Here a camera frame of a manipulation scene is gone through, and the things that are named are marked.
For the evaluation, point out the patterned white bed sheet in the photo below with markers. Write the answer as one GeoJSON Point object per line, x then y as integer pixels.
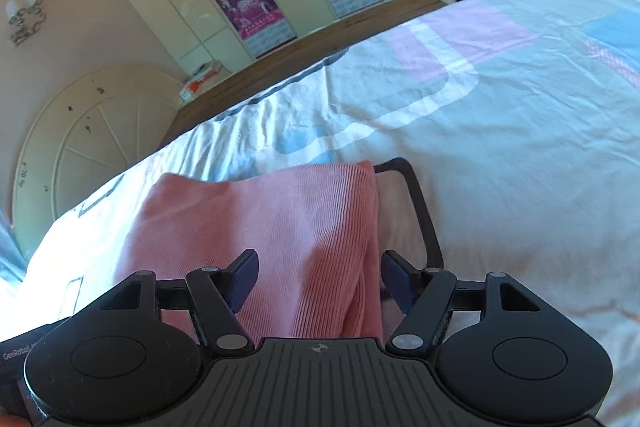
{"type": "Point", "coordinates": [520, 117]}

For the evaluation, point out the wooden bed frame edge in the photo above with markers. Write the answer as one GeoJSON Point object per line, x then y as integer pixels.
{"type": "Point", "coordinates": [296, 56]}

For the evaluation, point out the wall sconce lamp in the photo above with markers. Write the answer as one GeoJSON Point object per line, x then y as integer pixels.
{"type": "Point", "coordinates": [26, 18]}

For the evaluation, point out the pink sweater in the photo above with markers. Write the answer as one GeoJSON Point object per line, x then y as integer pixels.
{"type": "Point", "coordinates": [314, 228]}

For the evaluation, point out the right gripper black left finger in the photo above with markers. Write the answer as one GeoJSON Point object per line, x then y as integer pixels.
{"type": "Point", "coordinates": [142, 348]}

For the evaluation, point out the orange white box on nightstand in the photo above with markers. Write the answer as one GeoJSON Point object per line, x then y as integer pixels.
{"type": "Point", "coordinates": [207, 76]}

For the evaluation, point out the cream round headboard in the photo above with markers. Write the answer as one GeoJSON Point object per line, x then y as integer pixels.
{"type": "Point", "coordinates": [97, 127]}

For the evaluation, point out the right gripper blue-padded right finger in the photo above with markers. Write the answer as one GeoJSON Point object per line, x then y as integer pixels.
{"type": "Point", "coordinates": [495, 348]}

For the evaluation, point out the person's right hand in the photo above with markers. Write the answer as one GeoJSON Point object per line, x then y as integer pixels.
{"type": "Point", "coordinates": [7, 420]}

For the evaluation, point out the lower left pink poster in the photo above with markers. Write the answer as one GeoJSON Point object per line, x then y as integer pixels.
{"type": "Point", "coordinates": [260, 24]}

